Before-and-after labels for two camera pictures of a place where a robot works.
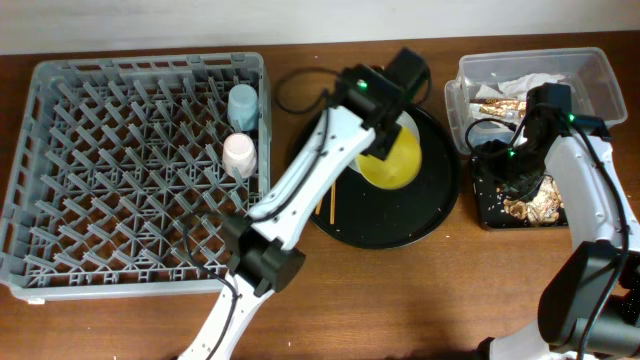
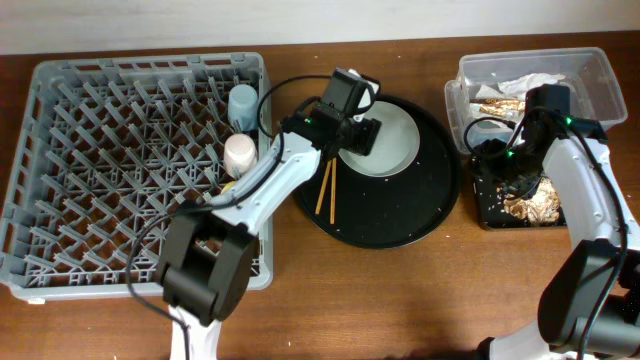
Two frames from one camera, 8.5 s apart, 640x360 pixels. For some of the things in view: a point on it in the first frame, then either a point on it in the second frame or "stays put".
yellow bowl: x=399 y=167 to x=227 y=186
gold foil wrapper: x=508 y=108 stays put
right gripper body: x=518 y=171 stays put
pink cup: x=239 y=152 stays put
